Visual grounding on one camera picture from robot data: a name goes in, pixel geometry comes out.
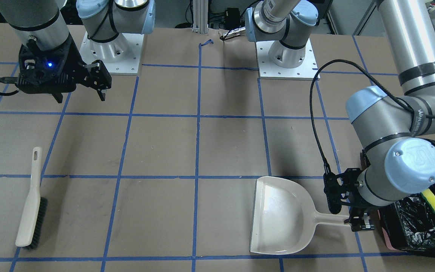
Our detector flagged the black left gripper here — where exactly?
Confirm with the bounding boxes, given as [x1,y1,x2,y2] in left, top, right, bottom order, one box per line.
[323,167,376,231]

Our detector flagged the beige hand brush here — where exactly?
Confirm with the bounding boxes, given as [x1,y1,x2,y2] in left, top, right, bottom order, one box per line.
[15,147,47,250]

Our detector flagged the beige plastic dustpan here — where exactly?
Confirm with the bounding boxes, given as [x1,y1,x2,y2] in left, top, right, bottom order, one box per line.
[249,176,349,255]

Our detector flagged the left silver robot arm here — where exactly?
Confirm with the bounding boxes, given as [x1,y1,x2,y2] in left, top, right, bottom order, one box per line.
[310,0,435,231]

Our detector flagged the black trash bag bin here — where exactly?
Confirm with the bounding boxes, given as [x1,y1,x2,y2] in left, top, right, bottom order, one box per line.
[378,141,435,258]

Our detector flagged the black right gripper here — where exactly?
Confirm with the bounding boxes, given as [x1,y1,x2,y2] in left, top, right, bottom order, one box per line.
[15,36,112,104]

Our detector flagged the aluminium frame post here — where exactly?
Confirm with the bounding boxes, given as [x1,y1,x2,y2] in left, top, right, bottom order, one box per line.
[192,0,209,36]

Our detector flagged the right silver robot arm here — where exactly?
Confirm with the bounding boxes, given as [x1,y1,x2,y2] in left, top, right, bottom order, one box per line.
[0,0,156,103]

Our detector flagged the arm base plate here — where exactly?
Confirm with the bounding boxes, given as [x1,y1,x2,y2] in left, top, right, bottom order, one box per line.
[79,33,146,76]
[255,39,319,80]

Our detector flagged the yellow green sponge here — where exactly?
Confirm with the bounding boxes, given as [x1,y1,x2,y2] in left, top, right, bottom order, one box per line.
[421,188,435,214]

